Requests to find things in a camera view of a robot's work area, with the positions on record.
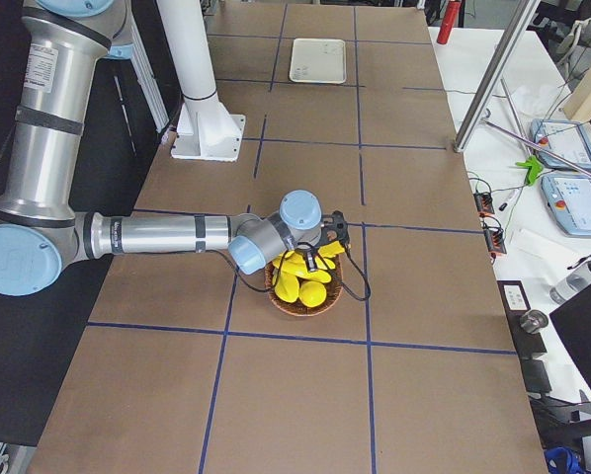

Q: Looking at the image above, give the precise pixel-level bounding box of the metal weight cylinder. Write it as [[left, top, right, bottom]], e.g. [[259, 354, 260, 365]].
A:
[[518, 309, 549, 334]]

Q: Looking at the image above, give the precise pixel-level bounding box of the green clip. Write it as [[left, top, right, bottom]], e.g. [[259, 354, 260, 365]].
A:
[[515, 155, 544, 187]]

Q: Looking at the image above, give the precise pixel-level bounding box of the far teach pendant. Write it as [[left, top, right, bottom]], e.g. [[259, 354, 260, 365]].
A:
[[530, 118, 591, 171]]

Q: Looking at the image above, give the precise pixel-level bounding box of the woven wicker basket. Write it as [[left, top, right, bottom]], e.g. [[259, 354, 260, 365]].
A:
[[265, 242, 345, 317]]

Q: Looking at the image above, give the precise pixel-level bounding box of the near teach pendant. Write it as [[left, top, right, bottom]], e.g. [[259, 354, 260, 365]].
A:
[[540, 174, 591, 238]]

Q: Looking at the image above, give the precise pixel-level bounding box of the yellow lemon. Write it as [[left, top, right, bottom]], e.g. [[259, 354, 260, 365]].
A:
[[298, 280, 327, 308]]

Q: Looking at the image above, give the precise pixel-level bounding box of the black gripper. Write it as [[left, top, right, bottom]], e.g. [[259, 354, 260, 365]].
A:
[[295, 241, 325, 273]]

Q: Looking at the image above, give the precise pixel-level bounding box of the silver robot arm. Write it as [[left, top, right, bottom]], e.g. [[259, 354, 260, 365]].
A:
[[0, 1, 323, 296]]

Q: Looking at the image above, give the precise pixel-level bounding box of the long metal grabber rod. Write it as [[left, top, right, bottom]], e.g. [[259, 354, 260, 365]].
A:
[[482, 78, 591, 178]]

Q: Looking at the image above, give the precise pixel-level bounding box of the aluminium frame post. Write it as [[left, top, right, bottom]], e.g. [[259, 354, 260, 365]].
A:
[[454, 0, 540, 153]]

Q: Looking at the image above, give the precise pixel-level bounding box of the black orange connector block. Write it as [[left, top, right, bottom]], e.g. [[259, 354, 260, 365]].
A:
[[473, 192, 495, 217]]

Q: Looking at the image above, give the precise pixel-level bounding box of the teach pendant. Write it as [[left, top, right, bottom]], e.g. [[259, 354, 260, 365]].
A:
[[530, 118, 591, 171], [540, 174, 591, 238]]

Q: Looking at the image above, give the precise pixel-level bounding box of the grey water bottle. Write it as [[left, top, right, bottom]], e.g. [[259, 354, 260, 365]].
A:
[[549, 254, 591, 305]]

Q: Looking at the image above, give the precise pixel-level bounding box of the yellow banana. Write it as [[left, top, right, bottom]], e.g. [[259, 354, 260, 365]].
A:
[[295, 269, 332, 284], [272, 257, 338, 277], [318, 240, 345, 258]]

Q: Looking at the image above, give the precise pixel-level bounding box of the white camera post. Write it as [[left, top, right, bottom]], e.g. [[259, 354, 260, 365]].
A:
[[157, 0, 245, 162]]

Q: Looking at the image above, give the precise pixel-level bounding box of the cream bear tray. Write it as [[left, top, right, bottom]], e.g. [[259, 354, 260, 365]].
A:
[[289, 38, 347, 84]]

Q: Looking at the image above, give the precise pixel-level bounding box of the red cylinder bottle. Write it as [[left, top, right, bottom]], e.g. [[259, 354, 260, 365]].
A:
[[437, 0, 462, 44]]

